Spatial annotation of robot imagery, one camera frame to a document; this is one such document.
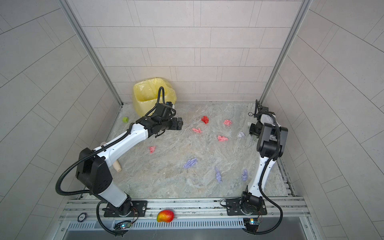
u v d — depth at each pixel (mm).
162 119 631
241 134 982
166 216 664
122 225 654
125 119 1047
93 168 428
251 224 682
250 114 1105
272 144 575
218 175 805
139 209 708
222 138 962
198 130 991
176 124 742
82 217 682
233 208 711
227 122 1020
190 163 846
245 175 809
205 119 1057
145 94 1002
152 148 910
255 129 879
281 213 631
